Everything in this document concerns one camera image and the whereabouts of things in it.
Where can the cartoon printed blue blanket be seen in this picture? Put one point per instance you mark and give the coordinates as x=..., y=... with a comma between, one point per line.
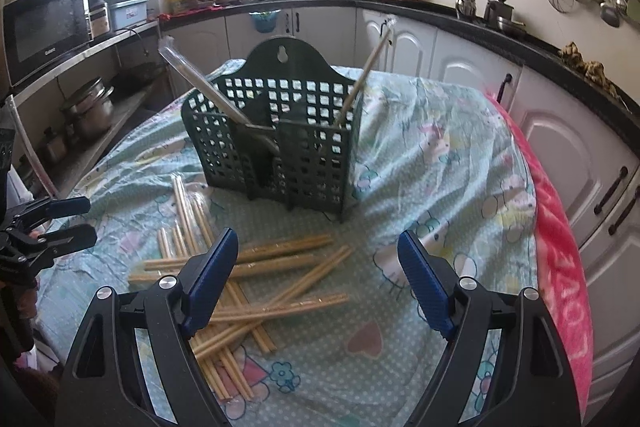
x=440, y=167

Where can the pile of bamboo chopsticks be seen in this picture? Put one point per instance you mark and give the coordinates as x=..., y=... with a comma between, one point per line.
x=280, y=252

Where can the stacked steel pots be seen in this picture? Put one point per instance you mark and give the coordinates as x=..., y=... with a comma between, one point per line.
x=87, y=109

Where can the black microwave oven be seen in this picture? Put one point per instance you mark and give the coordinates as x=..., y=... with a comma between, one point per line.
x=45, y=32

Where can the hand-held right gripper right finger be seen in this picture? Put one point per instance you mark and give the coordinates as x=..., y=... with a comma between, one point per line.
x=425, y=282

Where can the steel pot with lid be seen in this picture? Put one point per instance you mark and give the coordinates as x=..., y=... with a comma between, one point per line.
x=497, y=9

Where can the red cloth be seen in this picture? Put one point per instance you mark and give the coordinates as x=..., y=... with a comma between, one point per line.
x=185, y=11

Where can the pink towel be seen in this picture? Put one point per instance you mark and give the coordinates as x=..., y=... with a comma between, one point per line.
x=560, y=247

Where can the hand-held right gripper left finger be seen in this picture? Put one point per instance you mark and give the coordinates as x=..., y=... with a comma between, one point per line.
x=212, y=279

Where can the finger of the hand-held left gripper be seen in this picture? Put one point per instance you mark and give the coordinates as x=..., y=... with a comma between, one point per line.
x=55, y=207
x=65, y=239

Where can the blue hanging basket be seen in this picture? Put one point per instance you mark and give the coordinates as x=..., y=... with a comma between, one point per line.
x=264, y=21

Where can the bamboo chopstick with wrapper tip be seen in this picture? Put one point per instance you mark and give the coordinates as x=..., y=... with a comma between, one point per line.
x=362, y=69

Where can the metal kitchen shelf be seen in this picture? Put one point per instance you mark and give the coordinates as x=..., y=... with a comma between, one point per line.
x=115, y=38

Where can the plastic-wrapped long chopstick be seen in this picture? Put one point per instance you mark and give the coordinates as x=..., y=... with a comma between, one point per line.
x=200, y=79

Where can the black kitchen countertop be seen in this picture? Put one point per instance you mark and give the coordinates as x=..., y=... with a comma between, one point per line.
x=450, y=19

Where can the blue plastic bin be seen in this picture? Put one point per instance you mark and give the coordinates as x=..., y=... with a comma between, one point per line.
x=127, y=14

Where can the green plastic utensil basket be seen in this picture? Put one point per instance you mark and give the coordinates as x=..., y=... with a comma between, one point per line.
x=305, y=167

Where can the steel kettle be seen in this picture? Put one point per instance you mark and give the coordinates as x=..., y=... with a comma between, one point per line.
x=466, y=6

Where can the ginger roots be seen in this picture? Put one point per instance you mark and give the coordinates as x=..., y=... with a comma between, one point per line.
x=587, y=67

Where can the steel frying pan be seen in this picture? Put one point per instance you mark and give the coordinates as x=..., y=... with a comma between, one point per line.
x=510, y=27

